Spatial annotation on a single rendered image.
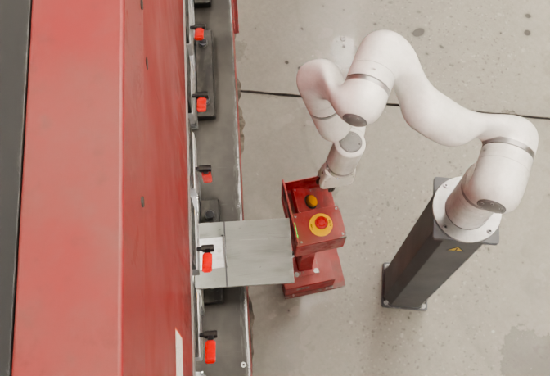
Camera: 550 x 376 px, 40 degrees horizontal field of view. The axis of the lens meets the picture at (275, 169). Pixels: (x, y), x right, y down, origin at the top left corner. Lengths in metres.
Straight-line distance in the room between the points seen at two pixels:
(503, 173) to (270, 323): 1.51
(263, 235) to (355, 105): 0.62
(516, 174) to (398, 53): 0.38
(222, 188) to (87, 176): 1.51
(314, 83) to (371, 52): 0.15
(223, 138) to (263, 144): 0.95
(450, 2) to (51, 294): 3.12
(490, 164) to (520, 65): 1.86
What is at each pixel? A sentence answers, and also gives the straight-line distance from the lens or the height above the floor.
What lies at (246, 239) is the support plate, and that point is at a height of 1.00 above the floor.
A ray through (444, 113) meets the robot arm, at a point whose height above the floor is 1.51.
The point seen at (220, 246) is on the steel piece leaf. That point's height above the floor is 1.00.
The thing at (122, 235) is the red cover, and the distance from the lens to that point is 0.73.
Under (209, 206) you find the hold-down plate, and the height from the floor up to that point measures 0.90.
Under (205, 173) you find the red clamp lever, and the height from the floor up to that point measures 1.22.
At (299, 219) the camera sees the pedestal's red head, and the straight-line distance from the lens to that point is 2.31.
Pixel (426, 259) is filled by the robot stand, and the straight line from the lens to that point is 2.37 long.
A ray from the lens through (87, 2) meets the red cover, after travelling 0.84.
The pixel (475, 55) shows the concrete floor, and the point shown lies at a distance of 3.56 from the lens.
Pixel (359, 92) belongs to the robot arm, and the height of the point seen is 1.59.
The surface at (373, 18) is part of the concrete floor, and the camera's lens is 3.56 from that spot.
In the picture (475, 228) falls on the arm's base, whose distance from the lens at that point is 2.14.
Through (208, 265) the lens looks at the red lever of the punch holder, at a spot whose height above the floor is 1.31.
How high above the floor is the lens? 2.99
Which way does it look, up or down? 69 degrees down
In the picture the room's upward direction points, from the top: 2 degrees clockwise
